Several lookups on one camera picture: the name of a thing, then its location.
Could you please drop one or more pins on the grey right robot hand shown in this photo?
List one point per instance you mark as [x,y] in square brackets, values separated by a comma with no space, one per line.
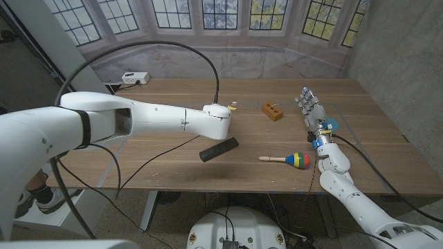
[315,115]

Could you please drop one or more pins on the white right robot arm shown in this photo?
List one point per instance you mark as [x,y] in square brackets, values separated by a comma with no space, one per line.
[363,211]

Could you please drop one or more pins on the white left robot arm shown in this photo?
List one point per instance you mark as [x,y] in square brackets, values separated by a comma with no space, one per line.
[155,117]

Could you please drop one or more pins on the orange wooden block with holes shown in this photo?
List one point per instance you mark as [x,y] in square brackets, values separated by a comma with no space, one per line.
[272,112]

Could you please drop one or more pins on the teal round disc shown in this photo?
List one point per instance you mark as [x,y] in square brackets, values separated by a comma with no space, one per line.
[335,124]

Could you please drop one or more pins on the colourful wooden maraca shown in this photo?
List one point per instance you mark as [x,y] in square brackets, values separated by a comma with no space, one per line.
[299,160]

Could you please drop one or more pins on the grey table leg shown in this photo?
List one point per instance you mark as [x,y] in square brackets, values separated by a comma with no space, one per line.
[327,214]

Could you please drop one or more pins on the black rectangular bar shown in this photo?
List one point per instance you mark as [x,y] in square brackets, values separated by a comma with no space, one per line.
[218,149]

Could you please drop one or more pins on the printed window backdrop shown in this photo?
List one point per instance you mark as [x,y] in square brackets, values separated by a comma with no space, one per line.
[221,62]

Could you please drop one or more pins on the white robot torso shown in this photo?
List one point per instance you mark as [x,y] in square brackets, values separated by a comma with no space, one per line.
[249,224]

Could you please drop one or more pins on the white power strip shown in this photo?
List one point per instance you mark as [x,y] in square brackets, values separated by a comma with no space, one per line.
[135,77]

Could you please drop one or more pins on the white table leg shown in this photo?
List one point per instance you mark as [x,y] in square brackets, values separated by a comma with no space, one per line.
[149,211]

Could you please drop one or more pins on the white pillar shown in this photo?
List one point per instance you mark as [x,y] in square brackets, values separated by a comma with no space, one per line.
[62,52]

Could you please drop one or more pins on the white floor platform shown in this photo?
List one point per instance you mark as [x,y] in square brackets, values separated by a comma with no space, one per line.
[52,216]

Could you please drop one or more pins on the person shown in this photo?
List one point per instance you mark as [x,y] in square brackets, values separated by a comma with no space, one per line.
[45,200]

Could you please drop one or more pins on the grey perforated wall panel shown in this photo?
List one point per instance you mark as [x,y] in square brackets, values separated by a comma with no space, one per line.
[398,69]

